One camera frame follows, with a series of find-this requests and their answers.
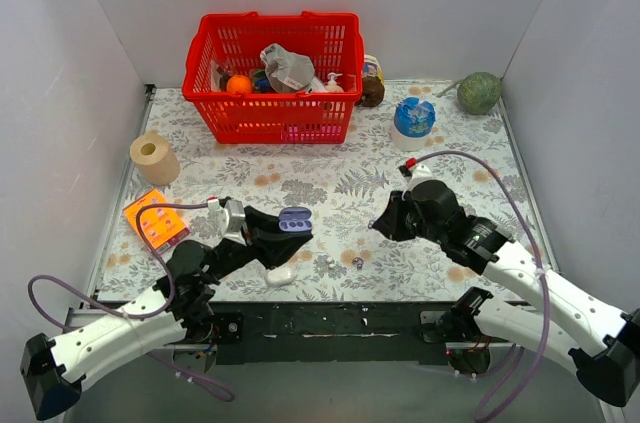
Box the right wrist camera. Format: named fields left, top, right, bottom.
left=398, top=158, right=433, bottom=191

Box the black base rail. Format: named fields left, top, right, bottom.
left=174, top=302, right=491, bottom=374

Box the floral table mat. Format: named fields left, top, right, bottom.
left=97, top=80, right=549, bottom=303

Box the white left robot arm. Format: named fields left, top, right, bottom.
left=20, top=198, right=313, bottom=421

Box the grey crumpled bag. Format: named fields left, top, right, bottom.
left=260, top=43, right=315, bottom=94

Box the purple earbud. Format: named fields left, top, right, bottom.
left=352, top=257, right=364, bottom=269

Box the orange fruit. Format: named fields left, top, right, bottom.
left=226, top=74, right=253, bottom=94

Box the beige paper roll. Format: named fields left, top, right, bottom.
left=130, top=130, right=181, bottom=186

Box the red plastic shopping basket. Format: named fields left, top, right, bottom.
left=182, top=11, right=364, bottom=144

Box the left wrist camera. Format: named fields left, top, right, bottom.
left=207, top=198, right=246, bottom=246

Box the green melon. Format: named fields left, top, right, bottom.
left=437, top=72, right=502, bottom=115

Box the blue lidded white jar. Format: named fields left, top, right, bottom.
left=390, top=97, right=436, bottom=152

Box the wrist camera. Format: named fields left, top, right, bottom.
left=398, top=158, right=433, bottom=191
left=207, top=198, right=246, bottom=246

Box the brown jar with label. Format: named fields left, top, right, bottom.
left=356, top=54, right=385, bottom=108

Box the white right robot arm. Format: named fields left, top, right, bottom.
left=371, top=180, right=639, bottom=407

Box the white pump bottle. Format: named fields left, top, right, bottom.
left=325, top=72, right=344, bottom=93

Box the purple earbud charging case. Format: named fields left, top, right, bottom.
left=278, top=207, right=312, bottom=233

